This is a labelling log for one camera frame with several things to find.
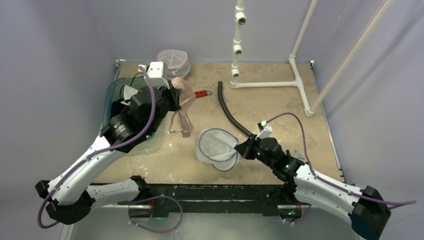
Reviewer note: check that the white mesh laundry bag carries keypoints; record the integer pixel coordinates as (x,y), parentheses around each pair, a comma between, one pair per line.
(216,146)

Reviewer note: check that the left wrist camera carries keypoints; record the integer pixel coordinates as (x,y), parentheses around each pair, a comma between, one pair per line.
(157,74)

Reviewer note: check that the red handled adjustable wrench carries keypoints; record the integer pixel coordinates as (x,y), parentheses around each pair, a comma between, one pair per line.
(202,93)

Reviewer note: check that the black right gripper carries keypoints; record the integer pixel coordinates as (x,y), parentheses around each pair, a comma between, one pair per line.
(247,149)

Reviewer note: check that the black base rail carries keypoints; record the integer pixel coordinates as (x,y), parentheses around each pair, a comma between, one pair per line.
(266,199)

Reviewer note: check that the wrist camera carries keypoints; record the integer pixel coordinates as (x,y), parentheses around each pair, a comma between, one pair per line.
(265,130)
(157,74)

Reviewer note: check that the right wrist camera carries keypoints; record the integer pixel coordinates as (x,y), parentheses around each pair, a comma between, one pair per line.
(265,130)

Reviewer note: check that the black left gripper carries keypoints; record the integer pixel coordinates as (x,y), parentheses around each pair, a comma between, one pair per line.
(173,94)

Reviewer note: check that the black bra in bin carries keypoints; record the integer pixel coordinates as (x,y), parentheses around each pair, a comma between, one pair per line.
(122,90)

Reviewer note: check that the white PVC pipe frame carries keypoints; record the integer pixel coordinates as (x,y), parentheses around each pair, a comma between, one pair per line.
(240,19)

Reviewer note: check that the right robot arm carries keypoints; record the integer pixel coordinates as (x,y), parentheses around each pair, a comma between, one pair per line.
(363,208)

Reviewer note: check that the pink trimmed mesh laundry bag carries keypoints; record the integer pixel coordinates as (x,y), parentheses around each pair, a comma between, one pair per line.
(177,62)

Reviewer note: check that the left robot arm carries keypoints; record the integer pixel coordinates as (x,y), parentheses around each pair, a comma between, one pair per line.
(71,196)

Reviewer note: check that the teal plastic bin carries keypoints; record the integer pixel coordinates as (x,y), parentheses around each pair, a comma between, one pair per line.
(107,105)

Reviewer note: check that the pink lace bra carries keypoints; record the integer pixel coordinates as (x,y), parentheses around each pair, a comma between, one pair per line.
(186,98)

